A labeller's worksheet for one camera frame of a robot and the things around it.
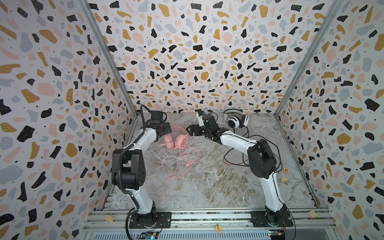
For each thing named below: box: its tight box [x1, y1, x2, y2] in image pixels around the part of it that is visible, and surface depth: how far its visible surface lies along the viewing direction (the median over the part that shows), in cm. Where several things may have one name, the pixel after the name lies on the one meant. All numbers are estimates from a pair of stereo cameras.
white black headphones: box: [223, 108, 250, 129], surface depth 111 cm
